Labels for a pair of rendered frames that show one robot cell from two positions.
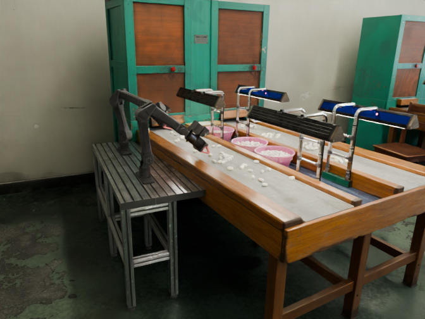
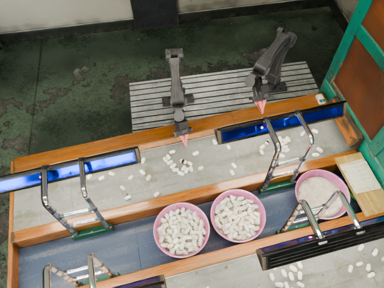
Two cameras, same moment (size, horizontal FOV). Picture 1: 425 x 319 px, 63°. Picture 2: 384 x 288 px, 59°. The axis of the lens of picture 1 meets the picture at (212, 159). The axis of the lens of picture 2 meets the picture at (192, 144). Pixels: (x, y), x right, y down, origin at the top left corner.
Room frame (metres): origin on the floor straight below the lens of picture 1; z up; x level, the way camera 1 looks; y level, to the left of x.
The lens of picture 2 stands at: (2.45, -0.89, 2.35)
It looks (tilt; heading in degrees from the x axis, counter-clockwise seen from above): 58 degrees down; 108
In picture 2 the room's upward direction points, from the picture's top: 2 degrees counter-clockwise
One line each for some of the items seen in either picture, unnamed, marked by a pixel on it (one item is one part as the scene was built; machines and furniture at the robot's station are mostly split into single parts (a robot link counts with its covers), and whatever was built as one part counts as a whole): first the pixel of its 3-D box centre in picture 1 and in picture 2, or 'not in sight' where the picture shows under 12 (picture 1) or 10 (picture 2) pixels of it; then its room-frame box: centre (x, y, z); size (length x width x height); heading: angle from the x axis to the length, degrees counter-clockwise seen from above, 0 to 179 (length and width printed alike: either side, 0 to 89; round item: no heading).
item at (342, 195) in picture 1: (243, 158); (196, 196); (2.25, -0.21, 0.71); 1.81 x 0.05 x 0.11; 31
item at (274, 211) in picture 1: (192, 172); (179, 139); (2.05, 0.12, 0.67); 1.81 x 0.12 x 0.19; 31
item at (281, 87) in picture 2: (124, 146); (272, 84); (2.50, 0.65, 0.71); 0.20 x 0.07 x 0.08; 25
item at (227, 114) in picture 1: (234, 113); not in sight; (3.26, -0.20, 0.83); 0.30 x 0.06 x 0.07; 121
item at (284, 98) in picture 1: (259, 92); (339, 237); (2.85, -0.37, 1.08); 0.62 x 0.08 x 0.07; 31
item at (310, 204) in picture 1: (221, 159); (187, 166); (2.16, -0.06, 0.73); 1.81 x 0.30 x 0.02; 31
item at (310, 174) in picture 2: (218, 134); (319, 196); (2.85, -0.05, 0.72); 0.27 x 0.27 x 0.10
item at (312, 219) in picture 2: (251, 115); (314, 232); (2.80, -0.31, 0.90); 0.20 x 0.19 x 0.45; 31
